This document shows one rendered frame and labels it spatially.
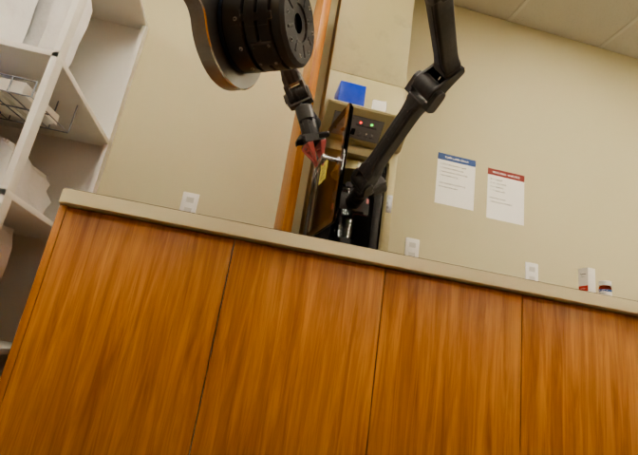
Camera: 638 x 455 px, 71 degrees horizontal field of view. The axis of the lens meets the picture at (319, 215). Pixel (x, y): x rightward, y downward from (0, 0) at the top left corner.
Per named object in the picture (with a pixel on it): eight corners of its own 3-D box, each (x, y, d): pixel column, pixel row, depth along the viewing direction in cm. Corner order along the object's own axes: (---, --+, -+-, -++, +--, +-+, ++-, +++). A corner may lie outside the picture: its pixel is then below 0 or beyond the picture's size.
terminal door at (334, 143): (305, 241, 157) (322, 140, 169) (335, 221, 129) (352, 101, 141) (303, 241, 157) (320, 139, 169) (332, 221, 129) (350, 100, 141)
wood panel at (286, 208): (265, 269, 194) (314, 7, 235) (272, 270, 194) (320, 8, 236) (279, 246, 147) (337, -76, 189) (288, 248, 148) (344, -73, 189)
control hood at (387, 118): (318, 135, 171) (322, 112, 174) (398, 154, 176) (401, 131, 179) (325, 122, 160) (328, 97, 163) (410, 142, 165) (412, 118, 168)
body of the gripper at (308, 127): (295, 148, 146) (290, 127, 147) (324, 143, 149) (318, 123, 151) (301, 140, 140) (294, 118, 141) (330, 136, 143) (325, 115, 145)
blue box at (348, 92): (331, 113, 174) (334, 93, 176) (356, 120, 175) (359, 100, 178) (337, 101, 164) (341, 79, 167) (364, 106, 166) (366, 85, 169)
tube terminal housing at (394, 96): (288, 267, 181) (317, 100, 203) (365, 281, 185) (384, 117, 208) (298, 255, 157) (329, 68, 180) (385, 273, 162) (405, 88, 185)
